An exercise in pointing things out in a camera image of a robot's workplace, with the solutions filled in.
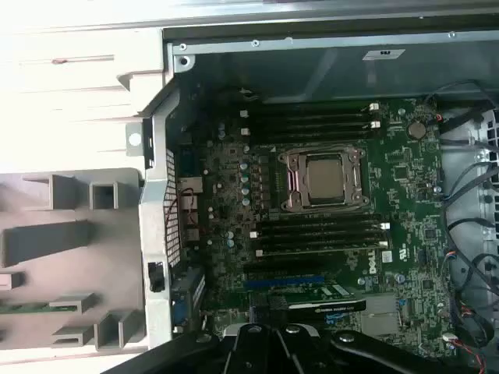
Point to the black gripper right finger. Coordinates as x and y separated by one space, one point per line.
304 354

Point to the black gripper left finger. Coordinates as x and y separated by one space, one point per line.
253 350

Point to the green RAM stick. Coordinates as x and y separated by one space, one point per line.
23 308

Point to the black RAM slot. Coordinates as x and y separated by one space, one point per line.
312 101
319 221
319 239
312 119

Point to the black graphics card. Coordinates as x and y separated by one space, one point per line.
331 305

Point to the blue expansion slot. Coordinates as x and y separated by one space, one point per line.
284 282

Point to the black expansion slot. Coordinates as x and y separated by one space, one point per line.
284 269

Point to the green motherboard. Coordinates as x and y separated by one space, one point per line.
409 241

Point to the grey parts rack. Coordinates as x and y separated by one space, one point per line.
113 249

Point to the metal socket cover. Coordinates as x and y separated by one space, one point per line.
295 181

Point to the silver CPU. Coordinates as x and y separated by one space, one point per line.
327 177

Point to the metal drive cage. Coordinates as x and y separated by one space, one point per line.
452 163

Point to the round coin battery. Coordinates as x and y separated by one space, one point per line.
417 130

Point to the open black PC case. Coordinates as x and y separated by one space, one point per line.
312 74

